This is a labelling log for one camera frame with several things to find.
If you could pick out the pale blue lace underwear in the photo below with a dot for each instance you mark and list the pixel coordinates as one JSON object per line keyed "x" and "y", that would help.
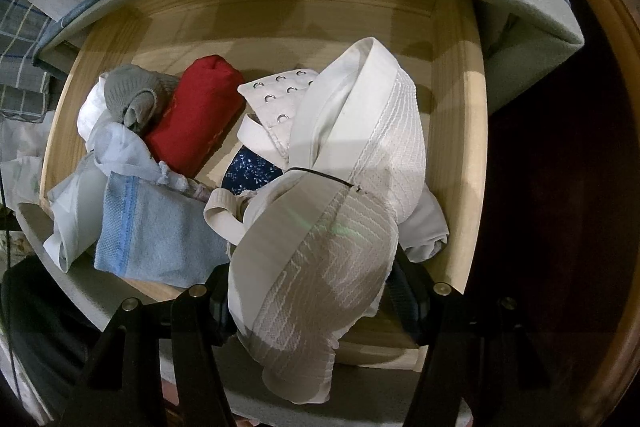
{"x": 75, "y": 197}

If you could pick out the grey sock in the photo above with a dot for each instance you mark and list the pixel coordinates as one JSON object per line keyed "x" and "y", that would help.
{"x": 130, "y": 92}

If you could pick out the yellow wooden frame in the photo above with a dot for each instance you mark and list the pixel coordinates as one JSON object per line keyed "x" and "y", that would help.
{"x": 600, "y": 7}

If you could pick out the pale grey underwear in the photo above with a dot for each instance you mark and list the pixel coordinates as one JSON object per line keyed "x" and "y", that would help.
{"x": 427, "y": 227}

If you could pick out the navy floral underwear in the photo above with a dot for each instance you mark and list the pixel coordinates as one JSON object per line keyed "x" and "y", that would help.
{"x": 250, "y": 172}

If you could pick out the plaid cloth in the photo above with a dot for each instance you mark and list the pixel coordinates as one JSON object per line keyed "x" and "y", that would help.
{"x": 20, "y": 37}

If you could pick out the light blue knit sock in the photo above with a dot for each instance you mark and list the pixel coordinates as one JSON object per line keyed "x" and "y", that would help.
{"x": 160, "y": 237}

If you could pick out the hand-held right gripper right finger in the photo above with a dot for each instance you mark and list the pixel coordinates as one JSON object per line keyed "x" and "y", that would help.
{"x": 400, "y": 302}

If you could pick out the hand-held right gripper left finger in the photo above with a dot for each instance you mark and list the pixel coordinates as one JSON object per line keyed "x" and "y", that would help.
{"x": 220, "y": 302}

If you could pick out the white rolled cloth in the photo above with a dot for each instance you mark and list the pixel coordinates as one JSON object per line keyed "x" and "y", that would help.
{"x": 92, "y": 114}

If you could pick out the white bra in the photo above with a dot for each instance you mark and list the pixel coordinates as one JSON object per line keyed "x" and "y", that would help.
{"x": 310, "y": 267}

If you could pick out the red rolled underwear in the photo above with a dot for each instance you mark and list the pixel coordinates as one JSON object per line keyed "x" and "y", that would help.
{"x": 195, "y": 117}

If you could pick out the white printed cloth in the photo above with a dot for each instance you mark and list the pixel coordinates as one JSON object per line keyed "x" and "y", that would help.
{"x": 20, "y": 142}

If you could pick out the wooden drawer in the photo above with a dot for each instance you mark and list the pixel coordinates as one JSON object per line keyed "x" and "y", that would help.
{"x": 300, "y": 17}

